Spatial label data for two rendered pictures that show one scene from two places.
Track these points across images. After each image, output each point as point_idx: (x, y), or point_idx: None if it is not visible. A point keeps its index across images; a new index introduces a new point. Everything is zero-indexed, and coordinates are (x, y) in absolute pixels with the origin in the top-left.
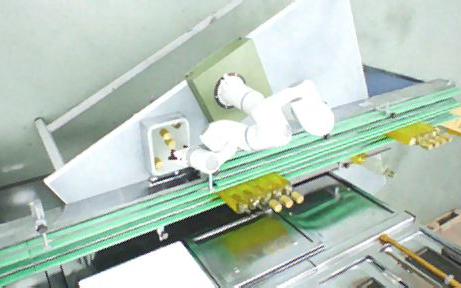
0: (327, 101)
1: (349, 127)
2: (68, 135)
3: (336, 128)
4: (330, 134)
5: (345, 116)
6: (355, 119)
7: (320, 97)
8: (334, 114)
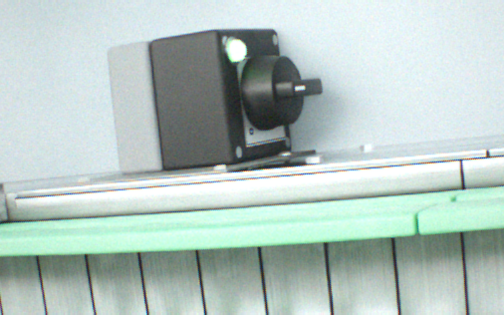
0: (417, 73)
1: (172, 230)
2: None
3: (97, 227)
4: None
5: (361, 167)
6: (418, 200)
7: (330, 28)
8: (337, 157)
